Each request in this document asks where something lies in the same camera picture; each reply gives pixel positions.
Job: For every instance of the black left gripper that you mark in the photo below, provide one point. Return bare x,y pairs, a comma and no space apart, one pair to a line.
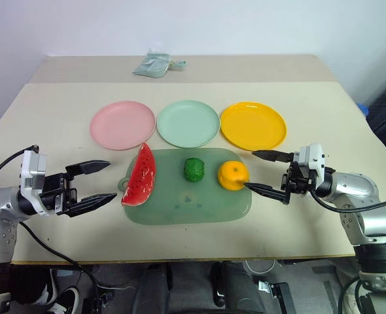
54,193

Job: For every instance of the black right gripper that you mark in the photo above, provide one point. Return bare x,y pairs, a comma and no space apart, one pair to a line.
297,181

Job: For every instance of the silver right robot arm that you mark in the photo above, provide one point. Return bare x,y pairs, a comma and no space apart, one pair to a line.
360,188

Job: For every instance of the orange fruit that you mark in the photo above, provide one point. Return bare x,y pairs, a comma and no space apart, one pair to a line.
233,175

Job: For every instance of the yellow plate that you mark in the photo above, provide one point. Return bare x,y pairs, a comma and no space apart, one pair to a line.
253,126

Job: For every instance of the pink plate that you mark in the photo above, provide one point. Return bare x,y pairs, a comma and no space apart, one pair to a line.
122,126

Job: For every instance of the green broccoli toy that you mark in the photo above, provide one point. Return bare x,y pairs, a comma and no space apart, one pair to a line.
194,170

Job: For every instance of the light green plate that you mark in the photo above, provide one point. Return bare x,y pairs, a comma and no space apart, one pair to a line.
188,123

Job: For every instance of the red watermelon slice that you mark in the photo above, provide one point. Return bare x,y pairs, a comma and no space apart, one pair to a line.
140,178

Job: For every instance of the green translucent cutting board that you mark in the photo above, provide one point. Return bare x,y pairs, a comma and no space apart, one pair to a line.
186,209

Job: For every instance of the black white sneaker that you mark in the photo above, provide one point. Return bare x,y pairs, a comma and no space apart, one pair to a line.
70,301
51,288

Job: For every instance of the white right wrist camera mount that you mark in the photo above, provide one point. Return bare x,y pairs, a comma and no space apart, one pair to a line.
314,157

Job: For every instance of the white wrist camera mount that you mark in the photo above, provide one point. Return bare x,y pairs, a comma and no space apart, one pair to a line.
314,157
32,170

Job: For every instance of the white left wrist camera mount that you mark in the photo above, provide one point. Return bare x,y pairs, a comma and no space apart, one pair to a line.
32,170

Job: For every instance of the metal frame bracket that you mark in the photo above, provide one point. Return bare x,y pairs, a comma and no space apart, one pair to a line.
276,296

